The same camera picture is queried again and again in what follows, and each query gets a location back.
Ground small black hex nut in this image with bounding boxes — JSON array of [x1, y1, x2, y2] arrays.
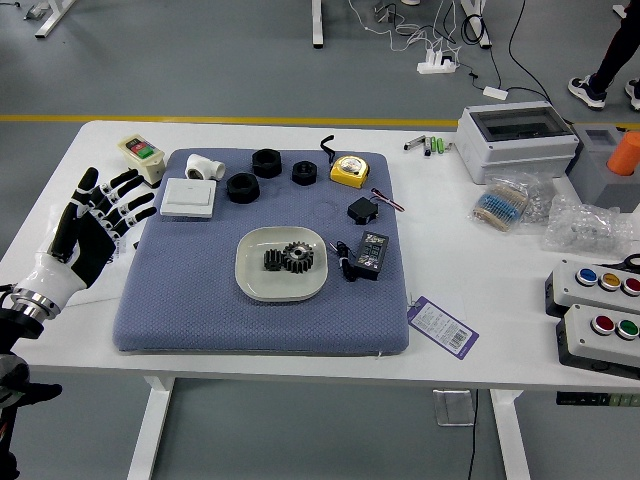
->
[[291, 160, 318, 187]]

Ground black floor cable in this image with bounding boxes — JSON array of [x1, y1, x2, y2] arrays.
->
[[462, 0, 571, 126]]

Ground white wall switch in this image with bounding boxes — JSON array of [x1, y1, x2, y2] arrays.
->
[[159, 178, 218, 220]]

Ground beige red-green push-button switch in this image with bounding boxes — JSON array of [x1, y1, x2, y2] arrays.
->
[[117, 133, 166, 189]]

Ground black desk height controller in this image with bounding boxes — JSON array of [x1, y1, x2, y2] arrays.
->
[[556, 391, 640, 408]]

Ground white square dish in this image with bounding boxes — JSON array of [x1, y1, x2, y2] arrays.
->
[[233, 224, 329, 303]]

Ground white pipe tee fitting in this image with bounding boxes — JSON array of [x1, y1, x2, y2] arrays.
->
[[184, 153, 227, 183]]

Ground blue yellow red button box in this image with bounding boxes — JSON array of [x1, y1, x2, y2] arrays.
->
[[544, 258, 640, 321]]

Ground red green button box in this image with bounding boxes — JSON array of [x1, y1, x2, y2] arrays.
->
[[555, 303, 640, 379]]

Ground white power strip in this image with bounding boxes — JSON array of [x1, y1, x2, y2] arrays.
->
[[416, 48, 459, 76]]

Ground black servo with wires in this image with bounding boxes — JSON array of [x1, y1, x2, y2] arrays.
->
[[347, 188, 406, 226]]

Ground white table leg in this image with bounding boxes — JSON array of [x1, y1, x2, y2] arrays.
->
[[126, 374, 176, 480], [489, 389, 532, 480]]

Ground purple product tag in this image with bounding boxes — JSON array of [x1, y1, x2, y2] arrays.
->
[[405, 294, 480, 361]]

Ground black bundled meter cable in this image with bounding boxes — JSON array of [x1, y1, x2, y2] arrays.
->
[[328, 240, 359, 282]]

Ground person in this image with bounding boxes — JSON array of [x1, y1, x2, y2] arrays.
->
[[567, 0, 640, 112]]

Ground black hanging power cable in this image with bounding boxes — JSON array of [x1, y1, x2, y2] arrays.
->
[[465, 389, 480, 480]]

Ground white background table frame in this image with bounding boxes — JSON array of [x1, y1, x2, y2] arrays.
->
[[458, 0, 494, 49], [311, 0, 325, 49], [23, 0, 77, 39]]

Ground orange cylinder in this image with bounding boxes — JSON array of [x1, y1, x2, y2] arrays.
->
[[606, 130, 640, 177]]

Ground large black hex nut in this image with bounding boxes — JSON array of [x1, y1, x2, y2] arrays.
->
[[226, 172, 260, 204], [251, 148, 283, 178]]

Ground white tangled cables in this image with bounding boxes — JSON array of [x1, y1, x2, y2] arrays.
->
[[347, 0, 464, 64]]

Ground blue-grey quilted cushion mat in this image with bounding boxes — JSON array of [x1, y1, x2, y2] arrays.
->
[[112, 148, 411, 357]]

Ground silver box under table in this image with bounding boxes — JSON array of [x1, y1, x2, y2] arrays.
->
[[432, 389, 476, 428]]

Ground grey block with square hole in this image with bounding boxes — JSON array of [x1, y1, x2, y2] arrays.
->
[[564, 122, 640, 214]]

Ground black handled scissors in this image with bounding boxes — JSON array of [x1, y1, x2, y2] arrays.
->
[[599, 253, 640, 274]]

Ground bag of metal screws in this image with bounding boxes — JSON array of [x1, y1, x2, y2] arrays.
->
[[519, 177, 557, 226]]

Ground black digital panel meter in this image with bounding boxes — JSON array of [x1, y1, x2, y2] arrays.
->
[[353, 231, 390, 280]]

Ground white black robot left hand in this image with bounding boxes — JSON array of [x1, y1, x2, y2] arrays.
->
[[12, 167, 159, 319]]

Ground yellow tape measure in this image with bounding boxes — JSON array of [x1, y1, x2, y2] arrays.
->
[[319, 134, 371, 190]]

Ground large black gear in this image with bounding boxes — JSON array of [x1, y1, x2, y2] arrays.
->
[[281, 241, 315, 275]]

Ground grey electrical enclosure box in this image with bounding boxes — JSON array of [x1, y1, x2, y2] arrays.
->
[[454, 101, 581, 186]]

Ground bag of resistors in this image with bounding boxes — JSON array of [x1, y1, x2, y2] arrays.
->
[[468, 172, 536, 234]]

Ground bubble wrap bag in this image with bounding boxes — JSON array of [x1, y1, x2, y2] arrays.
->
[[542, 194, 640, 259]]

